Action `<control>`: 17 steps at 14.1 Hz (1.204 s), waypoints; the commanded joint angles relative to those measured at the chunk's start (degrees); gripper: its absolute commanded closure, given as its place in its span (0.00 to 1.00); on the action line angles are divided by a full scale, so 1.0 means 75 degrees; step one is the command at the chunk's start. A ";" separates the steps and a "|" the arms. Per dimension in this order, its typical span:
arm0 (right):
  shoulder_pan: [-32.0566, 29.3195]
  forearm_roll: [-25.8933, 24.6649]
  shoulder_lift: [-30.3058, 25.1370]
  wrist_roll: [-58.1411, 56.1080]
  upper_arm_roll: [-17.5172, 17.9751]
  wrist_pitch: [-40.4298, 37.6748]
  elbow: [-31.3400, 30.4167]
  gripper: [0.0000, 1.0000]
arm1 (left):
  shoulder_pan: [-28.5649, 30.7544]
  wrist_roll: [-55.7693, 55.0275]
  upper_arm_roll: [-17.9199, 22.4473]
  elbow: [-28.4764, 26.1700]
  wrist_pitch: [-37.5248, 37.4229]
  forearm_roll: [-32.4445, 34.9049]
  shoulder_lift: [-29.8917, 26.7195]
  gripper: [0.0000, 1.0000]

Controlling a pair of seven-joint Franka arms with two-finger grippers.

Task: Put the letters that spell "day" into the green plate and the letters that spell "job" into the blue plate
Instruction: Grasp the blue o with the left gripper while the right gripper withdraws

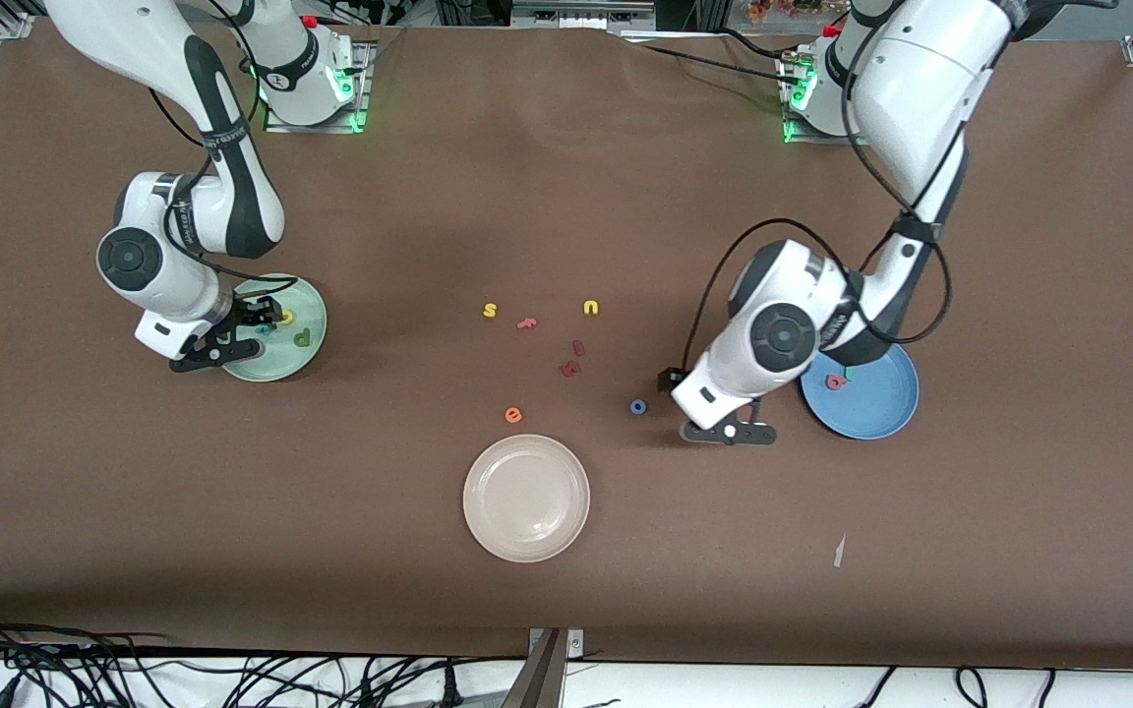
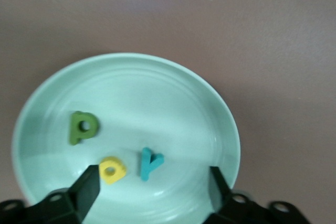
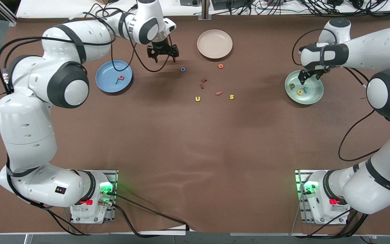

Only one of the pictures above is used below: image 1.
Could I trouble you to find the pale green plate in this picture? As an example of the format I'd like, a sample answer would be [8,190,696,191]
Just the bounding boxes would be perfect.
[217,273,328,384]

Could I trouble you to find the blue plate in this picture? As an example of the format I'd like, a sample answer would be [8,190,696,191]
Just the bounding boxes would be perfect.
[801,339,921,441]

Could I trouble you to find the beige plate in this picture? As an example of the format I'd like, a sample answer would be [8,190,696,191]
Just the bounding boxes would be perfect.
[462,434,591,563]

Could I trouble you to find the brown paper table cover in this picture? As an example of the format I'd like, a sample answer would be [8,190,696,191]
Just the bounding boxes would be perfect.
[0,15,1133,672]

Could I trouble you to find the grey metal box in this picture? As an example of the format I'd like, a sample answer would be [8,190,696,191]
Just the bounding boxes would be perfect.
[512,0,656,30]

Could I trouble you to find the orange artificial flowers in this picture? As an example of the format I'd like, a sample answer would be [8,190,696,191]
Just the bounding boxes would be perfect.
[748,0,823,26]

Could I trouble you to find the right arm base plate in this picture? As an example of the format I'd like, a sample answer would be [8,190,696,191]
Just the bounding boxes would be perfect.
[264,39,372,135]

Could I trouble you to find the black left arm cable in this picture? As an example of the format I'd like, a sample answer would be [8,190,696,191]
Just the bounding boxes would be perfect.
[682,0,951,375]

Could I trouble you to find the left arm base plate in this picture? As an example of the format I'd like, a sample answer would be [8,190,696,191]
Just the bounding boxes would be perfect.
[781,54,872,148]

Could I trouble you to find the thin black cable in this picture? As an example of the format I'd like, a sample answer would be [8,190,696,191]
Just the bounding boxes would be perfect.
[340,28,408,78]

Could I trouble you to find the aluminium post with bracket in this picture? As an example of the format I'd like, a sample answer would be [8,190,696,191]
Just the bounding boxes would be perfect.
[503,627,585,708]

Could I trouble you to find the tangled black cables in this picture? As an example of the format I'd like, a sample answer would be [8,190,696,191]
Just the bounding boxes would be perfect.
[0,605,528,708]

